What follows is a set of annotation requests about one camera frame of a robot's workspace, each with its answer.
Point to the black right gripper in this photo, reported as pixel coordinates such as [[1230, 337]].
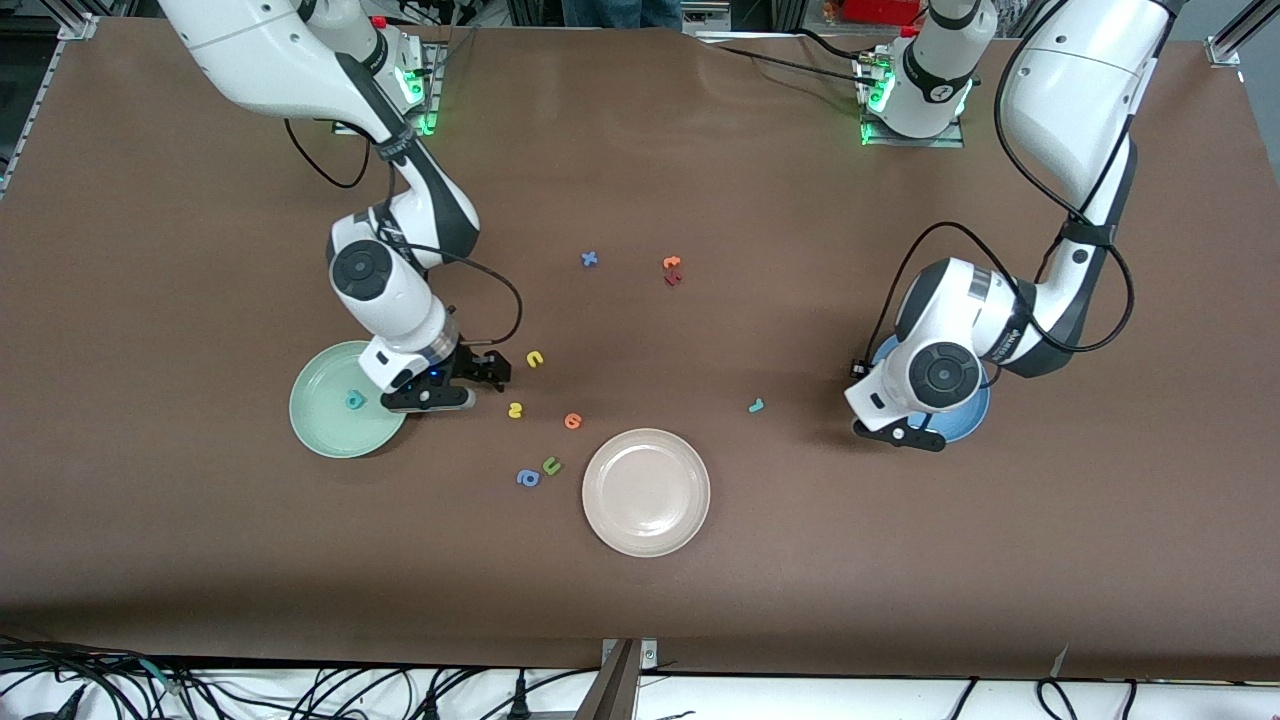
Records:
[[467, 363]]

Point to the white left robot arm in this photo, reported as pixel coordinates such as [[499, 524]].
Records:
[[950, 300]]

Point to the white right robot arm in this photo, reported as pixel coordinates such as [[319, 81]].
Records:
[[385, 300]]

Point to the blue foam letter a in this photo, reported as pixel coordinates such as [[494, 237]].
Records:
[[528, 479]]

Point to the green plate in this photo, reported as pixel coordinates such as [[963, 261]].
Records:
[[330, 420]]

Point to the beige plate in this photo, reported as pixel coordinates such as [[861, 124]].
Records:
[[646, 492]]

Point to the black power plug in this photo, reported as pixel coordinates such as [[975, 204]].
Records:
[[519, 695]]

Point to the person in blue jeans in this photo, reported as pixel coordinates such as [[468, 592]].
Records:
[[620, 10]]

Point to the blue plate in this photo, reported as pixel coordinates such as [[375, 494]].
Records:
[[970, 417]]

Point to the red box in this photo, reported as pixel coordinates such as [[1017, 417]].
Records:
[[880, 10]]

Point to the white tape scrap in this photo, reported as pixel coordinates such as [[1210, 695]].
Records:
[[1058, 660]]

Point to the metal table bracket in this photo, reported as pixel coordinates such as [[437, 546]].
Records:
[[622, 685]]

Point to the aluminium frame rail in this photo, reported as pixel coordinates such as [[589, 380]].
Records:
[[1235, 35], [78, 25]]

